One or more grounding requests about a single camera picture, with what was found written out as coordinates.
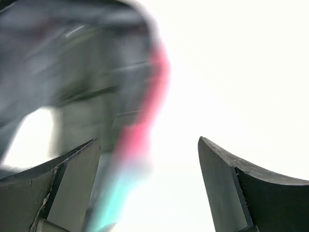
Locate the pink and teal suitcase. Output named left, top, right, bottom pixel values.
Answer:
left=0, top=0, right=167, bottom=232

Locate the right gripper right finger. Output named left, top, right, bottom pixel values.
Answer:
left=198, top=137, right=309, bottom=232

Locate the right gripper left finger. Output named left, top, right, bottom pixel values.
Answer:
left=0, top=139, right=100, bottom=232

